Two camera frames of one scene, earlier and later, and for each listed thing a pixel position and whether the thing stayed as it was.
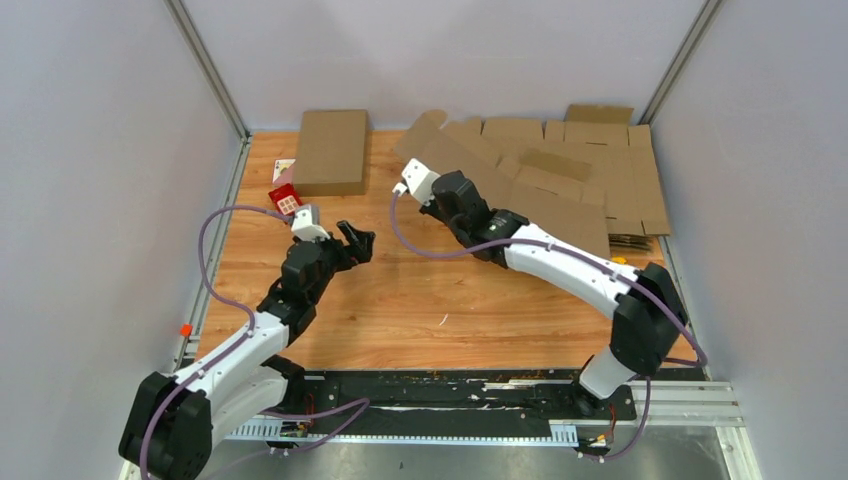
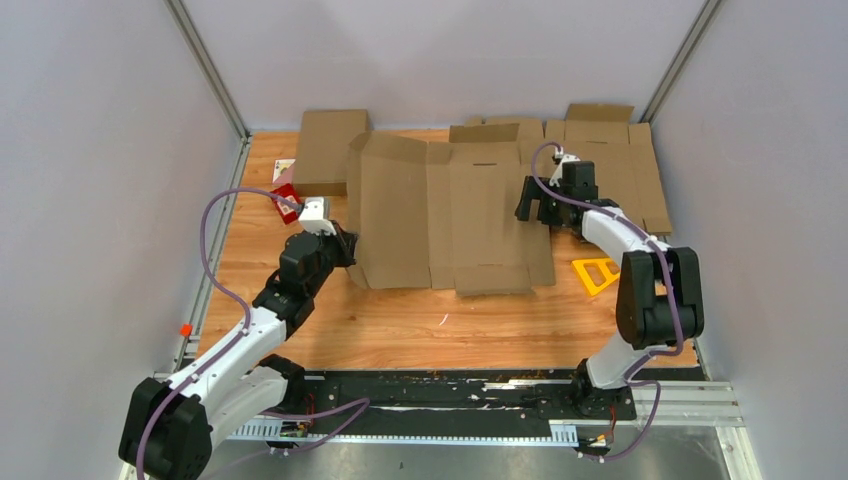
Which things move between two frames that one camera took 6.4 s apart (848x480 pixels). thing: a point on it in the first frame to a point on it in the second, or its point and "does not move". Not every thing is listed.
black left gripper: x=359 y=249 does not move
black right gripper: x=430 y=209 to x=532 y=191
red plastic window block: x=285 y=199 does not move
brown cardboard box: x=585 y=179 to x=443 y=215
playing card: x=283 y=171 does not move
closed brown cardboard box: x=332 y=154 does not move
